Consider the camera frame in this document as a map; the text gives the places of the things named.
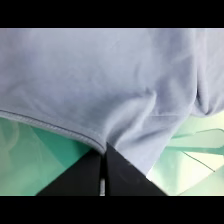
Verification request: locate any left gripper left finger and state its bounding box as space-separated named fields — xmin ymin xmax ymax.
xmin=36 ymin=148 xmax=102 ymax=197

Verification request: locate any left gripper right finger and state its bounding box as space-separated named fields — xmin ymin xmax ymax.
xmin=104 ymin=142 xmax=168 ymax=197

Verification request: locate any purple garment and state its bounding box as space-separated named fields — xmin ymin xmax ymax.
xmin=0 ymin=27 xmax=224 ymax=177

